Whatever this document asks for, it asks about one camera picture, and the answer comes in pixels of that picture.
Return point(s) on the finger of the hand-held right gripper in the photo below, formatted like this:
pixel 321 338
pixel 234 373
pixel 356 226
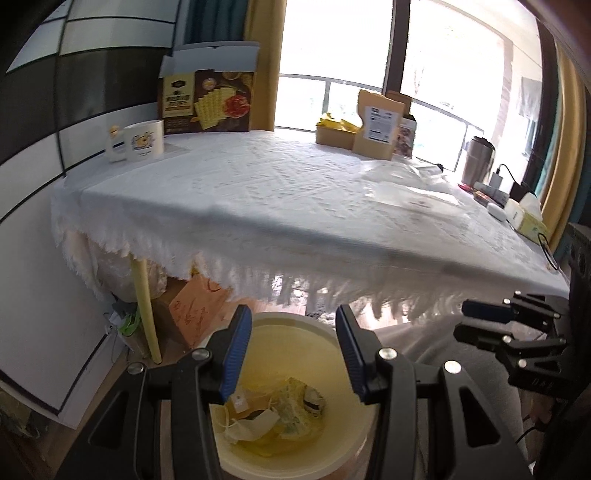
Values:
pixel 478 334
pixel 487 310

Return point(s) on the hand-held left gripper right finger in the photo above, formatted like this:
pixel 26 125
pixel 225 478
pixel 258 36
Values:
pixel 353 355

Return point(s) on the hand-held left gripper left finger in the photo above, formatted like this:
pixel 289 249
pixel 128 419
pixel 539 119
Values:
pixel 238 355

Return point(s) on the tea bag with tag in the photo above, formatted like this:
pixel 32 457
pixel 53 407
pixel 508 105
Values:
pixel 240 401

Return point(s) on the cream plastic bin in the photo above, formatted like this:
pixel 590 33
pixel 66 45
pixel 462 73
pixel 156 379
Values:
pixel 295 350

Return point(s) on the white paper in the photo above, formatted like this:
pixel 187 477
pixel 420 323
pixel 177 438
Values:
pixel 254 427

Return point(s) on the clear snack packets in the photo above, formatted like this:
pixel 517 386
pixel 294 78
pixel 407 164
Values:
pixel 291 406

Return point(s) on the yellow plastic bag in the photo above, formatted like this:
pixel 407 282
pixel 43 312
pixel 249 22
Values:
pixel 277 445

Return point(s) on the person's right hand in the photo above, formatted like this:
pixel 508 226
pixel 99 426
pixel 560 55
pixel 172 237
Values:
pixel 538 408

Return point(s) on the orange cardboard box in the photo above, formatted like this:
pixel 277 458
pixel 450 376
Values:
pixel 194 309

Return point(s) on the yellow tissue pack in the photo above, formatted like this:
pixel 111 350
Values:
pixel 524 219

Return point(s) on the cream table leg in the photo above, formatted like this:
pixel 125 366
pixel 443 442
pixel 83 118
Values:
pixel 147 314

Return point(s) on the green plastic bag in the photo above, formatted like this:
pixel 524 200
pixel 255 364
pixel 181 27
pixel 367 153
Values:
pixel 125 323

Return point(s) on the black power adapter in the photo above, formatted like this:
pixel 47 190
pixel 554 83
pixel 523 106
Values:
pixel 519 189

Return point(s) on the white charger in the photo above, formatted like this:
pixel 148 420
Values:
pixel 496 180

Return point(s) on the large clear plastic bag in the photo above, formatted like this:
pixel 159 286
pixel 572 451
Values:
pixel 415 198

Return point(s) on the white sack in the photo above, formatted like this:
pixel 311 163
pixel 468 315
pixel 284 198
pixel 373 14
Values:
pixel 115 277

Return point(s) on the steel thermos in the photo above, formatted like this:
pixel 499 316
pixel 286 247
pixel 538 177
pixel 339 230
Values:
pixel 475 161

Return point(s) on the white lace tablecloth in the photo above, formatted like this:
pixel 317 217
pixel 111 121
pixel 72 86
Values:
pixel 277 194

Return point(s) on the yellow curtain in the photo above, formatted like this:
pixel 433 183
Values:
pixel 565 138
pixel 265 69

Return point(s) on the printed carton box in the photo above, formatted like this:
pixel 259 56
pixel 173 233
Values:
pixel 407 138

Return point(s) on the hanging grey cloth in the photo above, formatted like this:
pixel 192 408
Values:
pixel 531 101

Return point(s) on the brown paper pouch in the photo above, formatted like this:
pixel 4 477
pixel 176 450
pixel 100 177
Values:
pixel 378 124

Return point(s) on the cardboard box of yellow packets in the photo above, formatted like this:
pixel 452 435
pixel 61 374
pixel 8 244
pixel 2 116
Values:
pixel 334 136

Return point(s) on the white printed mug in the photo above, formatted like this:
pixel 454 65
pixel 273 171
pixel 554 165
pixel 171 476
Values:
pixel 143 141

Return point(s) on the small white bottle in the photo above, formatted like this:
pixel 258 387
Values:
pixel 114 145

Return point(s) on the brown cracker box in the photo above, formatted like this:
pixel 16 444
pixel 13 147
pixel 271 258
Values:
pixel 207 106

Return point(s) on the balcony railing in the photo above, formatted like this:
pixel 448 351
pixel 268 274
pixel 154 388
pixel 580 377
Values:
pixel 327 92

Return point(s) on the black and white wardrobe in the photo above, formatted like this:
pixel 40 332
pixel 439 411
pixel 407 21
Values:
pixel 92 60

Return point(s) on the teal curtain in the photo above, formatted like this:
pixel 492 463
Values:
pixel 217 18

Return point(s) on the black window frame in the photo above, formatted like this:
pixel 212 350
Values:
pixel 398 46

